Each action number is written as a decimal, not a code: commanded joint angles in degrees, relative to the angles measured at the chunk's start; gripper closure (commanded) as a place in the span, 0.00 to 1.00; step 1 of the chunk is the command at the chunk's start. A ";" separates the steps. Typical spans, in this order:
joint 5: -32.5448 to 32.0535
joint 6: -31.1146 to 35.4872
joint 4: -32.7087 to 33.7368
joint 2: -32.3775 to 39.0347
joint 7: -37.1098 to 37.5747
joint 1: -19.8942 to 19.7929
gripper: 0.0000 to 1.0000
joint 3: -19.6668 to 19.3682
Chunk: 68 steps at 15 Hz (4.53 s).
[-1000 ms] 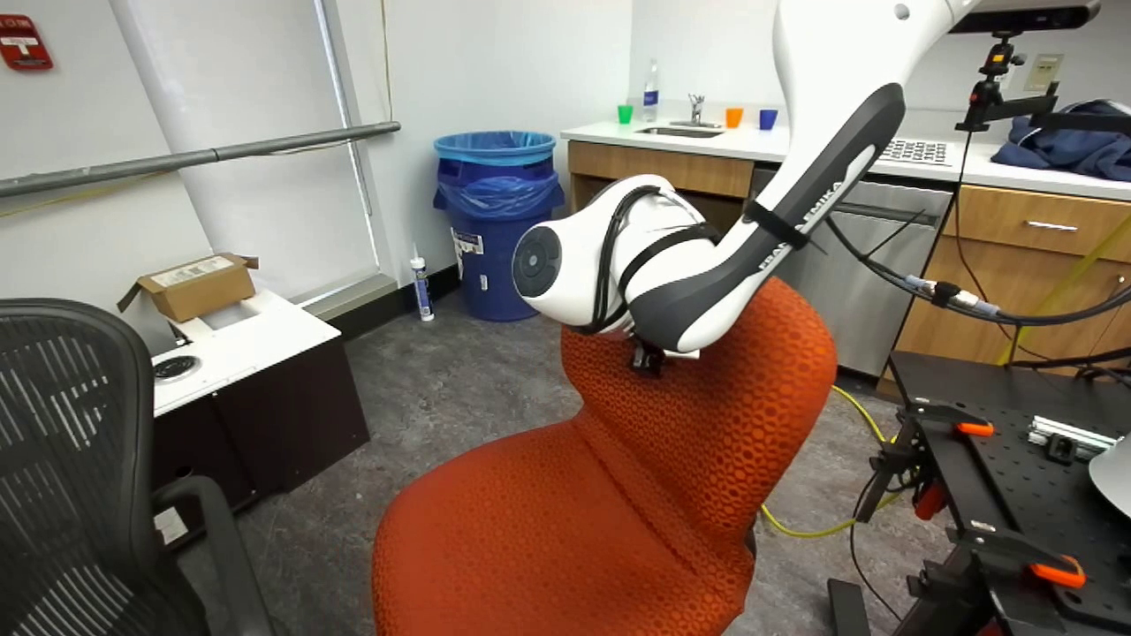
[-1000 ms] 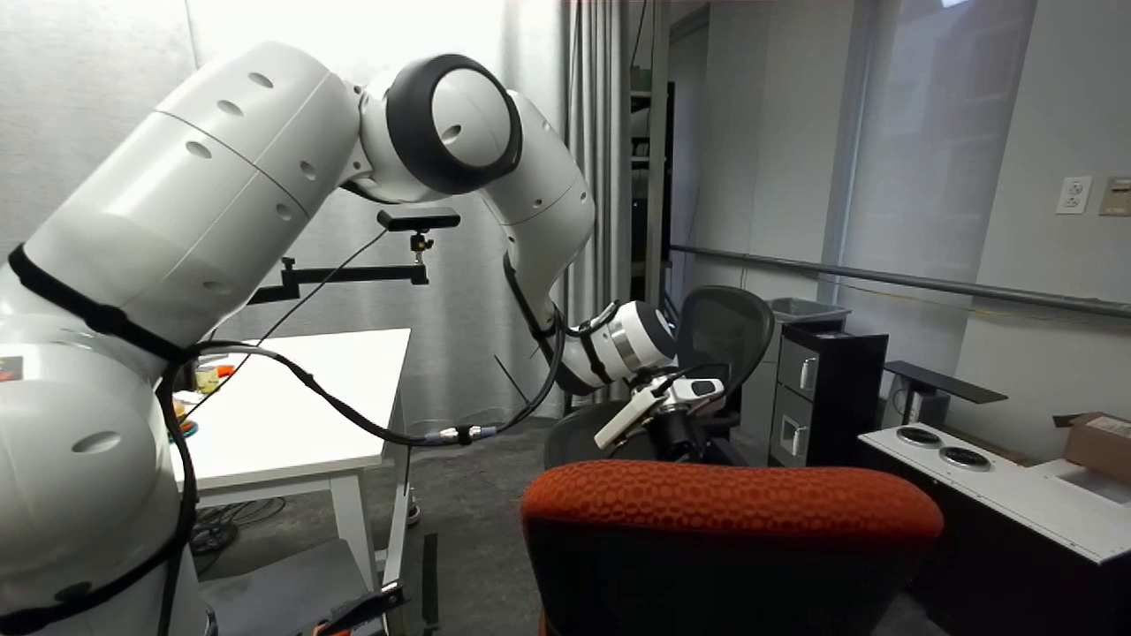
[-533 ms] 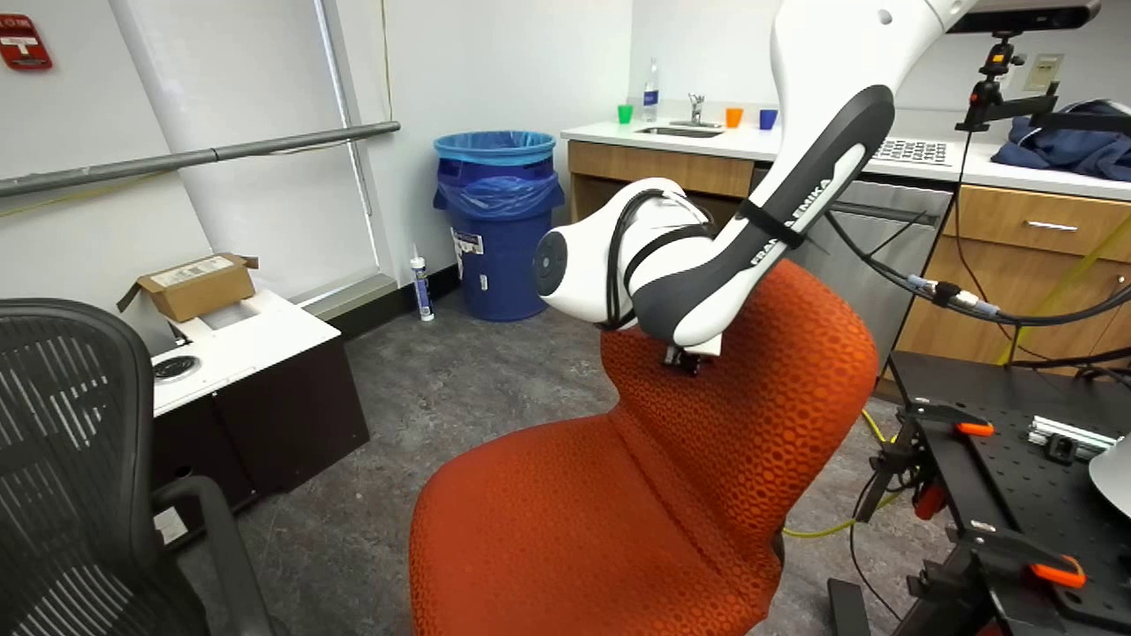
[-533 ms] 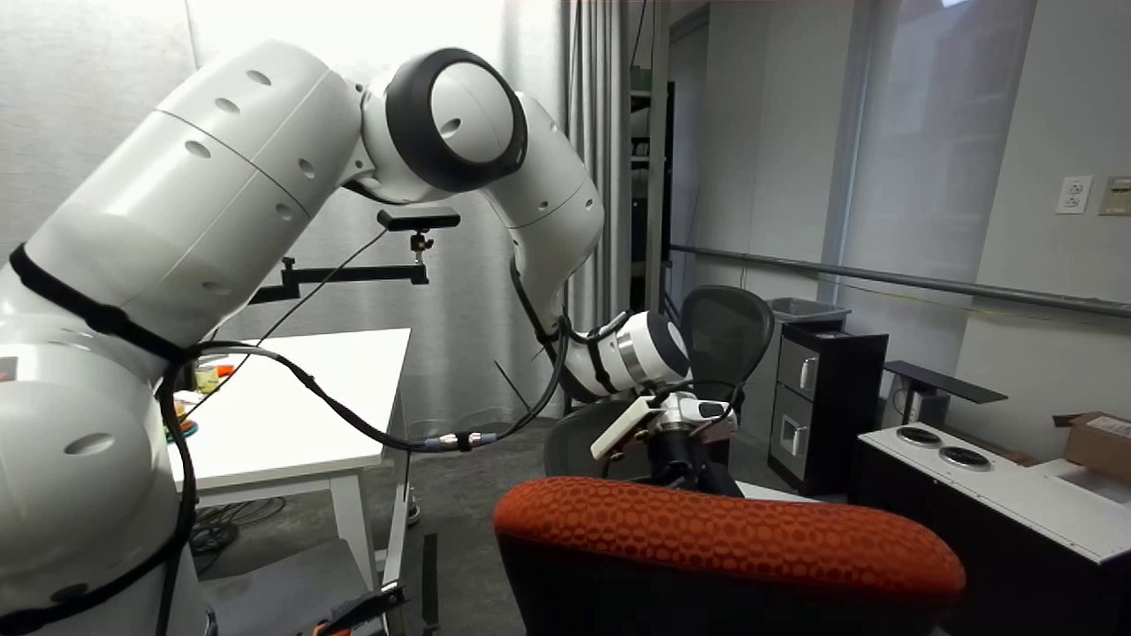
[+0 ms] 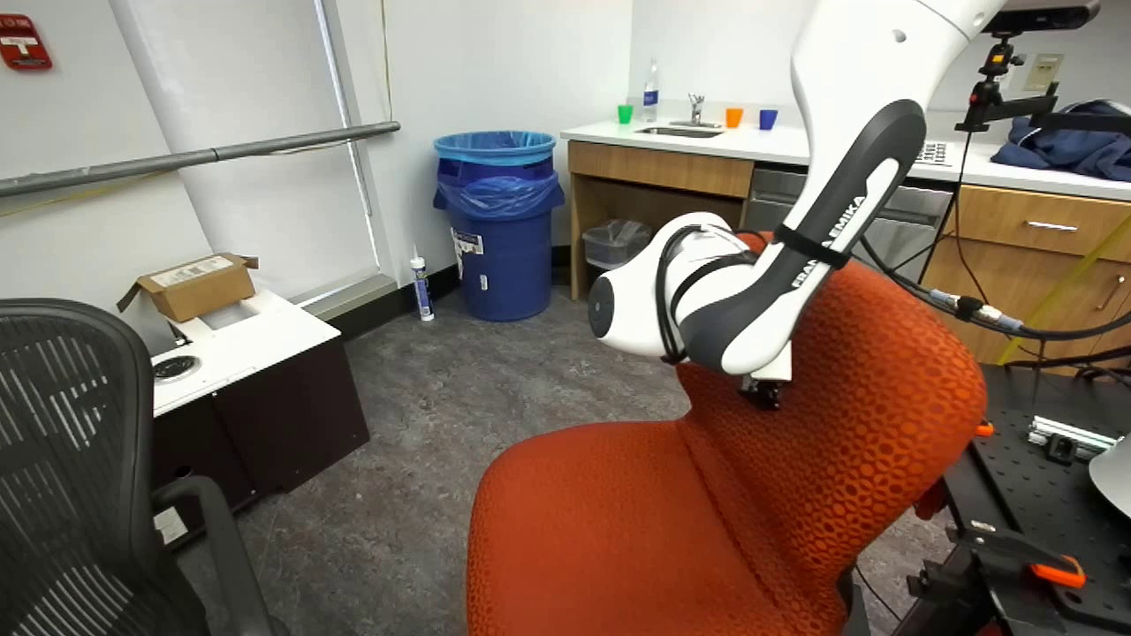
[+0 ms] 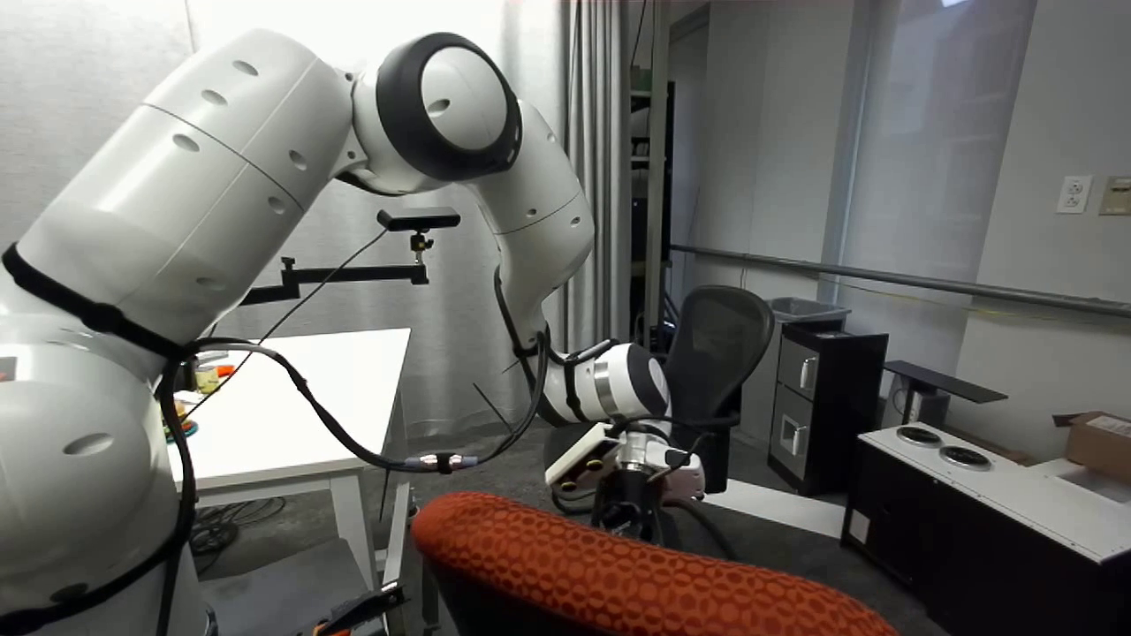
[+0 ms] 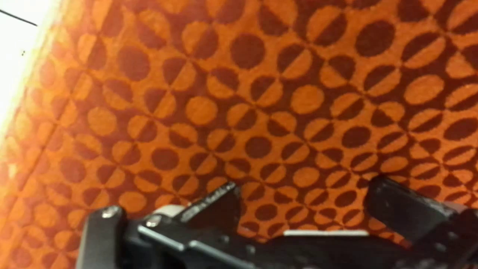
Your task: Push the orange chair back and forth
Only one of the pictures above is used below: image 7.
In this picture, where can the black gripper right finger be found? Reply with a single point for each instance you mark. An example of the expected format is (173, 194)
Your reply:
(418, 213)

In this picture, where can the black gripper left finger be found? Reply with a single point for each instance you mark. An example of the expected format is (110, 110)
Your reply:
(209, 209)

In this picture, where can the orange fabric chair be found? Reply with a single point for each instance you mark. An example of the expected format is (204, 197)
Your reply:
(277, 98)

